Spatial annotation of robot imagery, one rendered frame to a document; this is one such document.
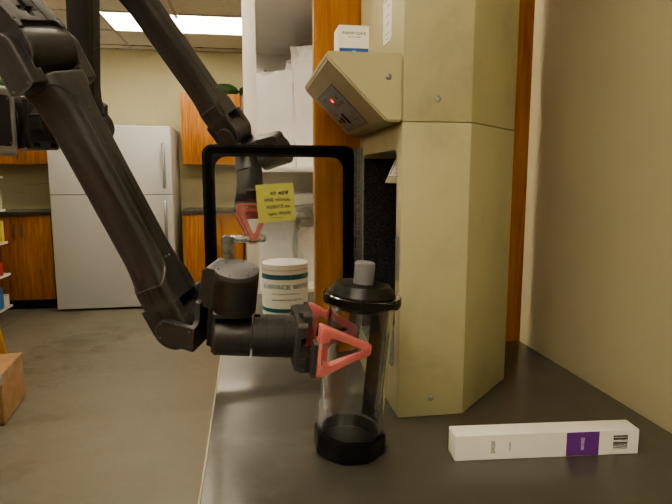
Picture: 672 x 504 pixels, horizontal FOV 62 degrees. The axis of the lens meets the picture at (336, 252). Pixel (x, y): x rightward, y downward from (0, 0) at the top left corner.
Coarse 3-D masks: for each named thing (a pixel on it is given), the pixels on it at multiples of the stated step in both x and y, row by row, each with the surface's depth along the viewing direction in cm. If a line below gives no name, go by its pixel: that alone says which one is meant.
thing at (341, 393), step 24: (336, 312) 74; (360, 312) 72; (384, 312) 73; (360, 336) 73; (384, 336) 74; (360, 360) 74; (384, 360) 75; (336, 384) 75; (360, 384) 74; (384, 384) 77; (336, 408) 75; (360, 408) 75; (336, 432) 76; (360, 432) 75
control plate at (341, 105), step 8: (328, 88) 95; (320, 96) 106; (328, 96) 100; (336, 96) 95; (328, 104) 105; (336, 104) 100; (344, 104) 95; (336, 112) 106; (344, 112) 100; (352, 120) 100; (360, 120) 96; (352, 128) 106
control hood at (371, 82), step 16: (320, 64) 88; (336, 64) 82; (352, 64) 82; (368, 64) 82; (384, 64) 83; (400, 64) 83; (320, 80) 96; (336, 80) 87; (352, 80) 82; (368, 80) 83; (384, 80) 83; (400, 80) 83; (352, 96) 88; (368, 96) 83; (384, 96) 83; (400, 96) 84; (368, 112) 88; (384, 112) 84; (400, 112) 84; (368, 128) 97
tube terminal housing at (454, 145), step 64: (448, 0) 83; (512, 0) 96; (448, 64) 84; (512, 64) 98; (384, 128) 95; (448, 128) 86; (512, 128) 101; (448, 192) 87; (448, 256) 88; (448, 320) 90; (448, 384) 91
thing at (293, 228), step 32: (224, 160) 108; (256, 160) 110; (288, 160) 111; (320, 160) 113; (224, 192) 109; (256, 192) 111; (288, 192) 112; (320, 192) 114; (224, 224) 110; (256, 224) 112; (288, 224) 113; (320, 224) 115; (256, 256) 112; (288, 256) 114; (320, 256) 116; (288, 288) 115; (320, 288) 117; (320, 320) 118
